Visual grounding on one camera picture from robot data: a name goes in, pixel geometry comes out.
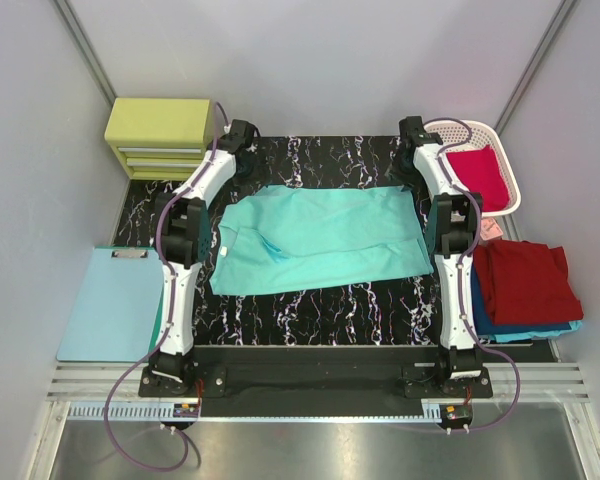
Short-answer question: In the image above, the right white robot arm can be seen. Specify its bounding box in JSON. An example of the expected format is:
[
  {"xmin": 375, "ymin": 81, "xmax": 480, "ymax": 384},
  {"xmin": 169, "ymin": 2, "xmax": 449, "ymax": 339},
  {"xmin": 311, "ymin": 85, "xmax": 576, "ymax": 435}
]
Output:
[{"xmin": 391, "ymin": 116, "xmax": 482, "ymax": 397}]

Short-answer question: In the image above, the dark red folded shirt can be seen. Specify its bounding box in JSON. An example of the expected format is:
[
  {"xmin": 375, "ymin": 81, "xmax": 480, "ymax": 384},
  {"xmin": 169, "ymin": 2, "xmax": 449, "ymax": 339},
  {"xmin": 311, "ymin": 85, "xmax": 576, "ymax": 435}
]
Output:
[{"xmin": 473, "ymin": 240, "xmax": 584, "ymax": 327}]

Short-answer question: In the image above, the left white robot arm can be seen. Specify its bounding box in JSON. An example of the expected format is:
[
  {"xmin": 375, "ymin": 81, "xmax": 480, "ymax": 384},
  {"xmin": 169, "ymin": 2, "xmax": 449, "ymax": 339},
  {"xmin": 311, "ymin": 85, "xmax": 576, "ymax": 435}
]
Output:
[{"xmin": 148, "ymin": 120, "xmax": 260, "ymax": 396}]

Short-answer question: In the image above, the magenta shirt in basket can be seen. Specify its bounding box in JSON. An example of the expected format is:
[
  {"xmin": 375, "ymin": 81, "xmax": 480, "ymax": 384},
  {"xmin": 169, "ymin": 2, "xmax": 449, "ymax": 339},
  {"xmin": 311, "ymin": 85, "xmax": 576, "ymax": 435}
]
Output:
[{"xmin": 447, "ymin": 146, "xmax": 510, "ymax": 212}]

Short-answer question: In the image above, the yellow drawer cabinet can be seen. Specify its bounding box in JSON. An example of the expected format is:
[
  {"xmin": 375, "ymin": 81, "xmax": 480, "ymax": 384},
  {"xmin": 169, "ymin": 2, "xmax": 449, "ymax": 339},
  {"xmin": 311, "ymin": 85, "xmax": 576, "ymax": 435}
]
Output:
[{"xmin": 104, "ymin": 97, "xmax": 214, "ymax": 180}]

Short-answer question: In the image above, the teal t shirt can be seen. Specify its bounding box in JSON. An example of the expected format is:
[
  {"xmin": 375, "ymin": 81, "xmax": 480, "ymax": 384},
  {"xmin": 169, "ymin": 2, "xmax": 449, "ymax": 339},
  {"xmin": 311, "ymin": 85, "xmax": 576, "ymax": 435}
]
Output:
[{"xmin": 210, "ymin": 185, "xmax": 433, "ymax": 296}]

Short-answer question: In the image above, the green clipboard with paper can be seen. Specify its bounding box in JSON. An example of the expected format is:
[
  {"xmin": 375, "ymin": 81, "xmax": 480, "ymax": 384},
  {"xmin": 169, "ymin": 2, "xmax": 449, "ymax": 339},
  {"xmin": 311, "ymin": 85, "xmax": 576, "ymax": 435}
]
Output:
[{"xmin": 56, "ymin": 247, "xmax": 163, "ymax": 363}]

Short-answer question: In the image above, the pink paper card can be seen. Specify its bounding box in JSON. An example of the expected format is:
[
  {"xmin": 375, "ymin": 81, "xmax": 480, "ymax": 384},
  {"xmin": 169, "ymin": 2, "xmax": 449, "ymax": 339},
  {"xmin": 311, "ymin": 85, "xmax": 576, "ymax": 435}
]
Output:
[{"xmin": 480, "ymin": 217, "xmax": 503, "ymax": 242}]

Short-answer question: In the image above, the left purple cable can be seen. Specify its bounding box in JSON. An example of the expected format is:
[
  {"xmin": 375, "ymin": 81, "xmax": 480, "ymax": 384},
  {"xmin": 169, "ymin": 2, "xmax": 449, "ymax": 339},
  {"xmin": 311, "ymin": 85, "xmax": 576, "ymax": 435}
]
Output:
[{"xmin": 103, "ymin": 102, "xmax": 231, "ymax": 471}]

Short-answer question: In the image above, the white plastic laundry basket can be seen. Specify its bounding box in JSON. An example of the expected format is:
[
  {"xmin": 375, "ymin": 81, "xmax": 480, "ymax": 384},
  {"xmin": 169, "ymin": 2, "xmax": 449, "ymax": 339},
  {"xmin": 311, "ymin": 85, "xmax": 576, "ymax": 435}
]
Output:
[{"xmin": 424, "ymin": 119, "xmax": 521, "ymax": 217}]

